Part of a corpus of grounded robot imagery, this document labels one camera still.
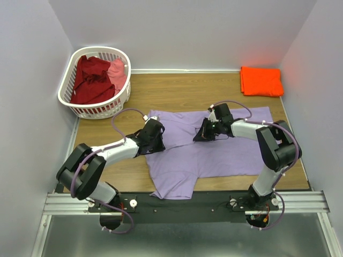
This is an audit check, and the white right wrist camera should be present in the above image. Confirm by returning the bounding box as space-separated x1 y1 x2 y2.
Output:
208 104 218 123

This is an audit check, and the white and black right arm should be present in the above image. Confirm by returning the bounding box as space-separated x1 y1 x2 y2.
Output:
193 101 302 210

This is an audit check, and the pink t shirt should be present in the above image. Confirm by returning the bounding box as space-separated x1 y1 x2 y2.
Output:
107 58 127 95

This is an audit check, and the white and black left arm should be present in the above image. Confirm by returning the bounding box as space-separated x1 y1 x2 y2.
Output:
56 116 165 211

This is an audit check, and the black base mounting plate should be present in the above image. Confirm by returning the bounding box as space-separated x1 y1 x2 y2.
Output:
88 191 279 230

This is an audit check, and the folded orange t shirt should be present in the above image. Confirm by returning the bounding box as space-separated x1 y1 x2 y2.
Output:
240 66 284 97

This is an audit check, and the lavender t shirt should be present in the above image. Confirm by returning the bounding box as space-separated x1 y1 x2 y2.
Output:
146 110 264 200

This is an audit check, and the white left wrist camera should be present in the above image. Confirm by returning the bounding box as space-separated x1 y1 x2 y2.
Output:
142 115 160 123

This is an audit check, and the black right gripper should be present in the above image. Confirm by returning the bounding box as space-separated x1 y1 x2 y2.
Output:
192 117 222 141

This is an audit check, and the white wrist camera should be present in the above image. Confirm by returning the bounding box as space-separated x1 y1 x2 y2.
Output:
142 115 160 123
208 104 218 123

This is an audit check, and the white plastic laundry basket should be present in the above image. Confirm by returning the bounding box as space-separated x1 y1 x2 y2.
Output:
57 46 131 119

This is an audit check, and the dark red t shirt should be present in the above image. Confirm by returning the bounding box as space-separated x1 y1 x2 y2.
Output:
70 55 115 105

